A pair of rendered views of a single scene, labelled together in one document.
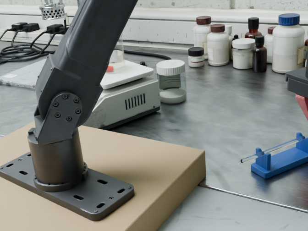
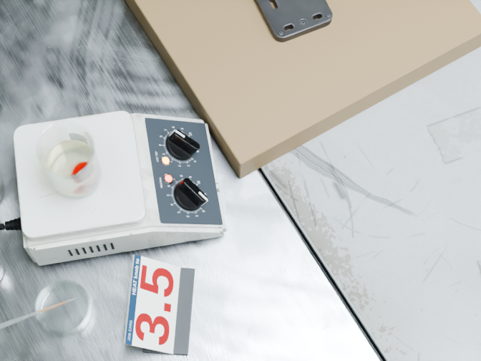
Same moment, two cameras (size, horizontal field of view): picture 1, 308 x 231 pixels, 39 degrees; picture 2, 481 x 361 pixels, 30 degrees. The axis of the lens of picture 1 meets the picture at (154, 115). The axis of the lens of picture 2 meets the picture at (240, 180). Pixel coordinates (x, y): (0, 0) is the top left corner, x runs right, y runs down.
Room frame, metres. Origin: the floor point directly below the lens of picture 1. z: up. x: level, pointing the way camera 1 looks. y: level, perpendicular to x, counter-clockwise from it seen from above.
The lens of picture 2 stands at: (1.06, 0.34, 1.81)
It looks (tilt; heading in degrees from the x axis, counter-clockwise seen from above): 69 degrees down; 202
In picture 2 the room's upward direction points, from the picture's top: 3 degrees clockwise
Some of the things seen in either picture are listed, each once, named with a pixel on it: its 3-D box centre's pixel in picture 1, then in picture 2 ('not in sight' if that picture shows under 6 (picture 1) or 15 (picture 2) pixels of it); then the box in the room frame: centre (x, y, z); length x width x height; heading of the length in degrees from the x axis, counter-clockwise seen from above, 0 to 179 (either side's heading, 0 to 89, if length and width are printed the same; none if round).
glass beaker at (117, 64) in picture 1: (110, 52); (71, 164); (0.84, 0.07, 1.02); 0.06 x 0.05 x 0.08; 40
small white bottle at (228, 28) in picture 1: (228, 41); not in sight; (1.14, -0.21, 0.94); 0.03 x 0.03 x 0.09
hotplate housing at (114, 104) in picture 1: (105, 97); (110, 185); (0.81, 0.09, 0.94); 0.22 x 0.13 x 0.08; 125
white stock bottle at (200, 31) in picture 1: (204, 37); not in sight; (1.17, -0.16, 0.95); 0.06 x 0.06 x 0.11
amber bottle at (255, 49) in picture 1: (259, 53); not in sight; (1.01, -0.26, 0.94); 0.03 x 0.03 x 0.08
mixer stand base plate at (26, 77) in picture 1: (59, 67); not in sight; (1.18, 0.25, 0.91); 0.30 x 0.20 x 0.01; 146
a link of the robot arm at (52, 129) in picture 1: (56, 107); not in sight; (0.50, 0.12, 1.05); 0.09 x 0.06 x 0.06; 15
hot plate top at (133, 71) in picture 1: (113, 73); (79, 173); (0.83, 0.07, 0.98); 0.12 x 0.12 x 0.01; 35
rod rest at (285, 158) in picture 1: (283, 153); not in sight; (0.57, -0.19, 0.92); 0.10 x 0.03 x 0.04; 117
